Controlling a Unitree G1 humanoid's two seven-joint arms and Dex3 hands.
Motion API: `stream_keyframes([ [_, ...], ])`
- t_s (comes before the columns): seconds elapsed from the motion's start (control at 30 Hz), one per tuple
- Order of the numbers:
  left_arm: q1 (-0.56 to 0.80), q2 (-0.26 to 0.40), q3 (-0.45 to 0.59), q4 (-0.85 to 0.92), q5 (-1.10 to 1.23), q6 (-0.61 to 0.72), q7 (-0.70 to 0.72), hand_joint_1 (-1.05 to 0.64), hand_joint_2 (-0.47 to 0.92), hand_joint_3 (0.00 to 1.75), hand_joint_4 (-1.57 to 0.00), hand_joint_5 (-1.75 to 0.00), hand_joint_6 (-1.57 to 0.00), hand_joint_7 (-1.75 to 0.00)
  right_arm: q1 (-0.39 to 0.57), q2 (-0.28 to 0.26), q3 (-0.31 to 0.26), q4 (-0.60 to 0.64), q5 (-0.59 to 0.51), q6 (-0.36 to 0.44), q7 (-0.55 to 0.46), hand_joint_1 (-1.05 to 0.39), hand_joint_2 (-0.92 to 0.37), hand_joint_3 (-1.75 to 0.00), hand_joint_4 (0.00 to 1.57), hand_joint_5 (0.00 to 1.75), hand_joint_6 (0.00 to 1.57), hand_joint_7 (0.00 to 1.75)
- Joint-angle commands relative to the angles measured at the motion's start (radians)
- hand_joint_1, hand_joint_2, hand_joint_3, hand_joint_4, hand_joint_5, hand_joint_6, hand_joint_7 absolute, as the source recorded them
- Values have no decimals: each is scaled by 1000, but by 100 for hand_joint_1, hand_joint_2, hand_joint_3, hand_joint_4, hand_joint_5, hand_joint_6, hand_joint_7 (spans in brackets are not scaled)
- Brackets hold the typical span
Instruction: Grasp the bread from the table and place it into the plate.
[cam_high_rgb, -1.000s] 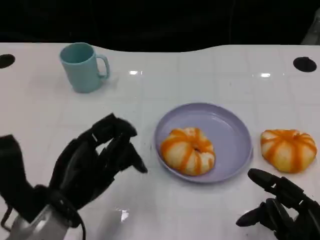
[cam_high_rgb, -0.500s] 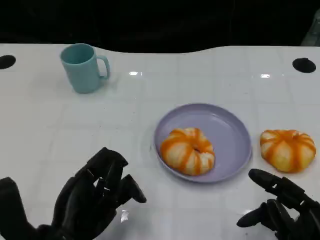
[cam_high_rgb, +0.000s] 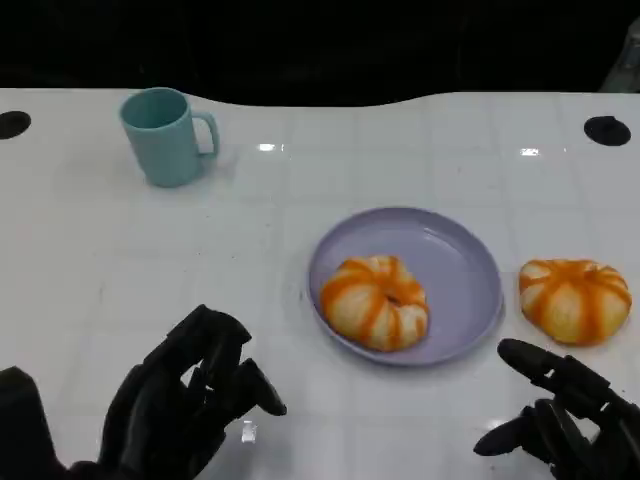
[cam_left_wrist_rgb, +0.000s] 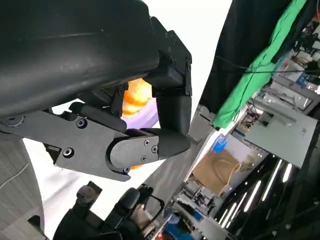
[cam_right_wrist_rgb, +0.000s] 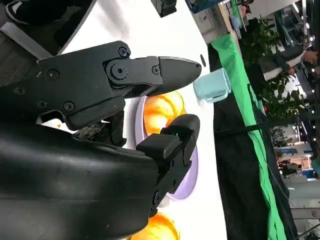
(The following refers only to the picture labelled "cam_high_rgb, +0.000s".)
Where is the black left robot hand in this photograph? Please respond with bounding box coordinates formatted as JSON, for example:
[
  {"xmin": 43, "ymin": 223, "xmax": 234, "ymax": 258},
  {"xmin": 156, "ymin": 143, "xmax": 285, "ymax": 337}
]
[{"xmin": 99, "ymin": 303, "xmax": 289, "ymax": 480}]

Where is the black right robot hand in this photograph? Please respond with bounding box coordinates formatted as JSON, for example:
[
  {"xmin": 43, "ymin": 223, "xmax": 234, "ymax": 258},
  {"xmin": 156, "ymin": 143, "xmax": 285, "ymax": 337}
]
[{"xmin": 473, "ymin": 338, "xmax": 640, "ymax": 480}]

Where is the orange white toy bread roll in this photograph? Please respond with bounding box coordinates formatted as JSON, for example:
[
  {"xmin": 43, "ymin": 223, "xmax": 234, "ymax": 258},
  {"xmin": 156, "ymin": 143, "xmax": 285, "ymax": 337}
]
[
  {"xmin": 518, "ymin": 258, "xmax": 633, "ymax": 347},
  {"xmin": 319, "ymin": 254, "xmax": 430, "ymax": 352}
]

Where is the lilac plate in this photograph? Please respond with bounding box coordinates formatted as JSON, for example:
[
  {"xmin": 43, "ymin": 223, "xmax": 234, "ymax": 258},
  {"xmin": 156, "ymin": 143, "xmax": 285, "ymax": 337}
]
[{"xmin": 306, "ymin": 206, "xmax": 505, "ymax": 369}]

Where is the pale green mug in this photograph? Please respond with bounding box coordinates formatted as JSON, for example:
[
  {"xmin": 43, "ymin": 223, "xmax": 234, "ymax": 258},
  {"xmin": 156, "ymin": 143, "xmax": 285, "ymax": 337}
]
[{"xmin": 118, "ymin": 87, "xmax": 222, "ymax": 189}]

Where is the grey translucent object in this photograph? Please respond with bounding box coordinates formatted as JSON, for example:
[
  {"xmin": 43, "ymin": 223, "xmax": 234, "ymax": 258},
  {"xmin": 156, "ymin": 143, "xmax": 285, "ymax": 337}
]
[{"xmin": 598, "ymin": 18, "xmax": 640, "ymax": 94}]

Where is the black table cable grommet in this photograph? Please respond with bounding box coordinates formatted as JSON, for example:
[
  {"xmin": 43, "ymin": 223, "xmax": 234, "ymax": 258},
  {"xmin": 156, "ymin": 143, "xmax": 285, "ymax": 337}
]
[
  {"xmin": 0, "ymin": 110, "xmax": 33, "ymax": 141},
  {"xmin": 583, "ymin": 115, "xmax": 632, "ymax": 148}
]

